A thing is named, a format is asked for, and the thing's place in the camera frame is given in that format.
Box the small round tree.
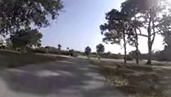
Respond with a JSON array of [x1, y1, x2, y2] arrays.
[[6, 24, 45, 55], [94, 42, 106, 57], [83, 45, 93, 58]]

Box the grey paved path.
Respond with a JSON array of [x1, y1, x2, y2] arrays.
[[0, 43, 171, 97]]

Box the slender leaning tree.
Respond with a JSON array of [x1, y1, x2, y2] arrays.
[[94, 6, 148, 66]]

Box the tall branching tree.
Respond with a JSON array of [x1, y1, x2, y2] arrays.
[[111, 0, 171, 70]]

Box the pale side path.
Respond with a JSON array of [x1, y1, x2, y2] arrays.
[[78, 46, 171, 75]]

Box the dry grass field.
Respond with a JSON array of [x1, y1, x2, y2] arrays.
[[83, 45, 171, 97]]

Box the dry grass verge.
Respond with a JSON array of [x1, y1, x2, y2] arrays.
[[0, 45, 70, 94]]

